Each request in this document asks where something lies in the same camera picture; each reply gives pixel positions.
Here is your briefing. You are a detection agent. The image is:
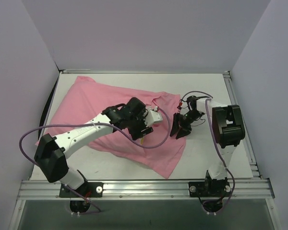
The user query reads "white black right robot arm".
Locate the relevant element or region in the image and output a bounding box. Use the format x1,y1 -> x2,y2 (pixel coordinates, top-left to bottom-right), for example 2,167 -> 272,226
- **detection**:
170,96 -> 245,196

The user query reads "pink fabric pillowcase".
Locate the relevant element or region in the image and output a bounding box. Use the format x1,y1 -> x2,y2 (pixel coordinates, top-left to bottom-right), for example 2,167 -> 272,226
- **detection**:
48,76 -> 186,179

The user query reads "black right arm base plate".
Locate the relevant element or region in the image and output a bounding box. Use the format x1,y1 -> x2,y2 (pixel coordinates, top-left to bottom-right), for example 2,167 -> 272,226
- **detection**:
188,182 -> 231,198

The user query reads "aluminium right side rail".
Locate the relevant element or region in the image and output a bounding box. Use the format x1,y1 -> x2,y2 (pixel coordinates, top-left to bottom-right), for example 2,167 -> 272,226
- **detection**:
223,71 -> 262,179

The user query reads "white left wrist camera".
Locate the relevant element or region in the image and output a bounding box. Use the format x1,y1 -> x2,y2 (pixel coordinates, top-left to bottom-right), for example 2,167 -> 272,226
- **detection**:
144,106 -> 163,127

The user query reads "aluminium front frame rail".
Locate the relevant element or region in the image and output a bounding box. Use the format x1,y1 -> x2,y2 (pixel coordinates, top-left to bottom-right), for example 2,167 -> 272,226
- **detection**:
17,178 -> 275,201

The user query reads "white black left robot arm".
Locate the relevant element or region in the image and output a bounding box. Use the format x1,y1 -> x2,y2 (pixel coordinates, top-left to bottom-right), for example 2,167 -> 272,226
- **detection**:
34,97 -> 161,197

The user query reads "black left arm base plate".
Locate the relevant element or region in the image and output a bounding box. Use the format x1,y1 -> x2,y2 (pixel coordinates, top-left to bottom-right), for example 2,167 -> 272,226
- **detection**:
59,182 -> 104,198

